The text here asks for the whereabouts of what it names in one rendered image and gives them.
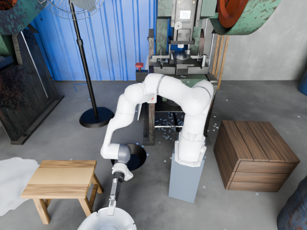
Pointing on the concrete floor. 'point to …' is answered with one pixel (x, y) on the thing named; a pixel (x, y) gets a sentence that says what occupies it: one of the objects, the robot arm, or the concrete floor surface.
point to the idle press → (23, 72)
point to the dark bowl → (135, 157)
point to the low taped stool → (62, 185)
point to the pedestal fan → (88, 5)
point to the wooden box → (253, 156)
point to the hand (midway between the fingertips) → (111, 208)
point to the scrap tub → (294, 210)
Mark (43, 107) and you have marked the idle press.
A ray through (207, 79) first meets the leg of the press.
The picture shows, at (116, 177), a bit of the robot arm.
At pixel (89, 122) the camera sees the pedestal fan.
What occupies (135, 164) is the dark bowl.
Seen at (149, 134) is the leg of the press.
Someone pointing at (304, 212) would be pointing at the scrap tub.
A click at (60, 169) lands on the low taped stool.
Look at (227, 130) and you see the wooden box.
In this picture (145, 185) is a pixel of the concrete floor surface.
